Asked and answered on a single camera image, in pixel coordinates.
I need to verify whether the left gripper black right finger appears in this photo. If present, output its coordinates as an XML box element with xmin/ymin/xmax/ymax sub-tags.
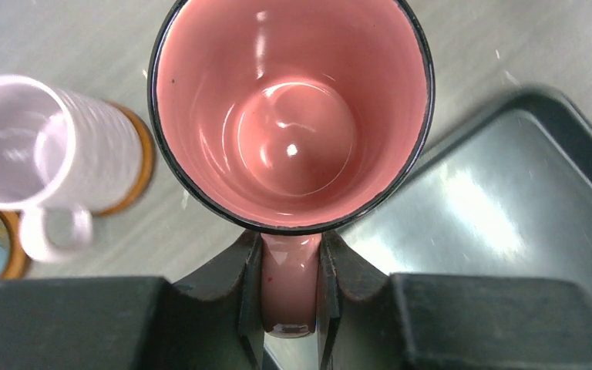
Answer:
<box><xmin>317</xmin><ymin>231</ymin><xmax>592</xmax><ymax>369</ymax></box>

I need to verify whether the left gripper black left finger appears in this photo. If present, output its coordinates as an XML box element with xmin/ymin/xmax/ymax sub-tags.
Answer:
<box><xmin>0</xmin><ymin>231</ymin><xmax>264</xmax><ymax>369</ymax></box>

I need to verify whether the dark wooden coaster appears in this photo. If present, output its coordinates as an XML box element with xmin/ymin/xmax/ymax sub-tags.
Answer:
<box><xmin>96</xmin><ymin>101</ymin><xmax>156</xmax><ymax>217</ymax></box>

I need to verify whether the brown wooden coaster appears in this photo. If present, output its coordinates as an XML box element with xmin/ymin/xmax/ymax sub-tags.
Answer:
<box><xmin>0</xmin><ymin>210</ymin><xmax>31</xmax><ymax>280</ymax></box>

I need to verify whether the pink mug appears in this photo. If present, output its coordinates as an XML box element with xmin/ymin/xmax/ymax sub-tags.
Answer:
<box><xmin>147</xmin><ymin>1</ymin><xmax>435</xmax><ymax>338</ymax></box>

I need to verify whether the lilac mug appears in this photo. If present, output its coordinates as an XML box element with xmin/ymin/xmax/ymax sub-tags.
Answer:
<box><xmin>0</xmin><ymin>75</ymin><xmax>142</xmax><ymax>263</ymax></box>

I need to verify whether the black serving tray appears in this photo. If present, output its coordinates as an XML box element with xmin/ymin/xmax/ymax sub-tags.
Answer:
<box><xmin>264</xmin><ymin>88</ymin><xmax>592</xmax><ymax>369</ymax></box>

